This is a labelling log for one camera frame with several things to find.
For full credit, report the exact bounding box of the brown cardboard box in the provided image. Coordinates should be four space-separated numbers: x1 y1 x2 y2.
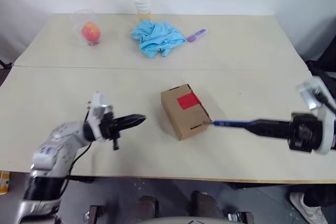
160 83 211 141

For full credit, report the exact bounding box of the red tape strip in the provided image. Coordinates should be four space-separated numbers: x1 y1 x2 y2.
177 93 202 110

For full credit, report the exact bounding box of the red apple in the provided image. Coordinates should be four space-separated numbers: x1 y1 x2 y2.
81 22 101 42

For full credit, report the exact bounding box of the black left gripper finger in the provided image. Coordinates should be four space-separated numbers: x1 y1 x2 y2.
115 114 146 126
116 120 144 132

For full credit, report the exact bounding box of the light blue crumpled cloth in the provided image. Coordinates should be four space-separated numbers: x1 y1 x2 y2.
130 20 187 59

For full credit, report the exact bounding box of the blue cutter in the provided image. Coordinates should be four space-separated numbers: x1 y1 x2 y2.
212 120 260 128

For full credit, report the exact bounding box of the metal bracket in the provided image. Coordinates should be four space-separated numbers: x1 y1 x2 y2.
83 204 106 224
227 210 255 224

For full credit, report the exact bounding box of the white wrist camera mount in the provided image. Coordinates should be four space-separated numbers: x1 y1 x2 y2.
296 76 336 155
87 91 114 141

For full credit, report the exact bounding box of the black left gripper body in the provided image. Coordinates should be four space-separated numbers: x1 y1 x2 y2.
99 112 122 152

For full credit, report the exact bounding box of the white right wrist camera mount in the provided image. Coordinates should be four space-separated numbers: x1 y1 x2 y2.
296 76 336 155

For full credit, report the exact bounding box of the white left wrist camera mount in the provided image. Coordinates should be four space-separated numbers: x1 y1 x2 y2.
87 91 114 141

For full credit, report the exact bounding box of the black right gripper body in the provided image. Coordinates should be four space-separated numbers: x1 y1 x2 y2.
288 112 324 154

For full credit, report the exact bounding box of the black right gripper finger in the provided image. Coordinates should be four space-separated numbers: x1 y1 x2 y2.
246 118 292 130
242 126 291 139

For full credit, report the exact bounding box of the black chair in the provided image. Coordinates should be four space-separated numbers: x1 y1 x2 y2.
305 16 336 110

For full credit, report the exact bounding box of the purple and white marker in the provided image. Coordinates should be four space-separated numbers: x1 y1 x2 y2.
186 27 209 43

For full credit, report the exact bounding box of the white sneaker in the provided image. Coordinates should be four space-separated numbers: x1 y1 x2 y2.
289 191 329 224

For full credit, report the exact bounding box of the black table frame bar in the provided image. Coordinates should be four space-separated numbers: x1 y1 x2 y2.
230 181 265 190
65 175 96 184

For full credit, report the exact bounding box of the yellow and white can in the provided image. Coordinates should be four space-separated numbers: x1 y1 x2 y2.
0 170 11 196

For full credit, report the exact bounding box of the grey robot torso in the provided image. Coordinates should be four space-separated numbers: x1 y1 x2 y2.
145 216 212 224

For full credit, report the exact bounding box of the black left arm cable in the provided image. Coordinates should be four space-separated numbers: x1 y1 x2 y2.
59 140 93 201

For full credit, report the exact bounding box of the dark rounded shape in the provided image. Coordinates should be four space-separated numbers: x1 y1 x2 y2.
191 190 224 220
136 195 160 220

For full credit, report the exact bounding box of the apple in clear bag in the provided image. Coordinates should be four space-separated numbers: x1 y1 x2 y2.
71 8 102 47

